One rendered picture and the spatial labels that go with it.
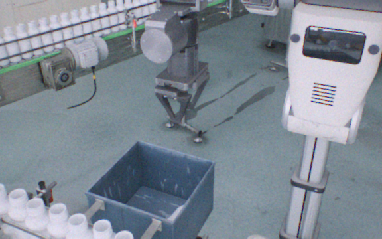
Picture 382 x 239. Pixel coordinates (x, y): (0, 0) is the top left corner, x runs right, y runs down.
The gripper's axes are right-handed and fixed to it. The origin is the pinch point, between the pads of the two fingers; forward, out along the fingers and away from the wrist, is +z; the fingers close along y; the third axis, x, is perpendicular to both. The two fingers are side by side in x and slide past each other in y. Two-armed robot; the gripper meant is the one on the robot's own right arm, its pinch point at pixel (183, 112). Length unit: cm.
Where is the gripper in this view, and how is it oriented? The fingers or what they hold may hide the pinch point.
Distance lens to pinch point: 80.1
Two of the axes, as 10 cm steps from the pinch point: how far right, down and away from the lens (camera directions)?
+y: -4.1, 4.7, -7.8
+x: 9.1, 2.1, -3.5
